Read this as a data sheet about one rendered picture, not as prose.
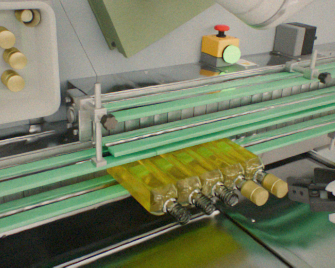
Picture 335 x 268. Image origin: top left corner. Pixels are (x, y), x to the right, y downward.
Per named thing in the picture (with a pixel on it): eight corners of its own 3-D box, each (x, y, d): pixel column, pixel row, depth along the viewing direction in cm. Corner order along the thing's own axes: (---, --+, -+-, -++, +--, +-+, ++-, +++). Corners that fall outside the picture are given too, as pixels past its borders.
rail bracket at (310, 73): (281, 71, 119) (321, 85, 109) (285, 44, 116) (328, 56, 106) (291, 69, 121) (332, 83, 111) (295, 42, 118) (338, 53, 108)
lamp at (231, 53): (220, 63, 113) (228, 65, 110) (222, 45, 111) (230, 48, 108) (234, 60, 115) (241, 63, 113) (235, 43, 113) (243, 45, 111)
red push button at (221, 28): (219, 40, 112) (220, 26, 110) (209, 37, 115) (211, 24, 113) (231, 39, 114) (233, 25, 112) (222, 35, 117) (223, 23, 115)
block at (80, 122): (64, 131, 96) (76, 143, 90) (61, 90, 92) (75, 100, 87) (79, 127, 98) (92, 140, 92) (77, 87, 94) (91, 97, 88)
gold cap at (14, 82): (-1, 70, 88) (5, 76, 84) (17, 68, 90) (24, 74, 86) (1, 87, 89) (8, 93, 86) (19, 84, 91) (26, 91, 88)
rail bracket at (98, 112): (77, 151, 91) (104, 177, 82) (74, 73, 84) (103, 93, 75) (91, 148, 93) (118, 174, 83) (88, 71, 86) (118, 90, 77)
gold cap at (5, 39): (-11, 26, 84) (-5, 31, 80) (8, 25, 86) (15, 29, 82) (-9, 44, 85) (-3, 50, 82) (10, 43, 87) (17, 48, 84)
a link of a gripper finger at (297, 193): (317, 214, 53) (275, 204, 59) (334, 207, 55) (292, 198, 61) (315, 189, 53) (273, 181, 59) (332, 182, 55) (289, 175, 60)
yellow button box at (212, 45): (199, 60, 118) (216, 68, 112) (201, 32, 115) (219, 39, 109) (218, 58, 122) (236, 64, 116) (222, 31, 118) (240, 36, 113)
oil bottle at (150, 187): (106, 172, 98) (157, 222, 82) (105, 150, 96) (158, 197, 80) (128, 166, 101) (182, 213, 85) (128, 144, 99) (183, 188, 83)
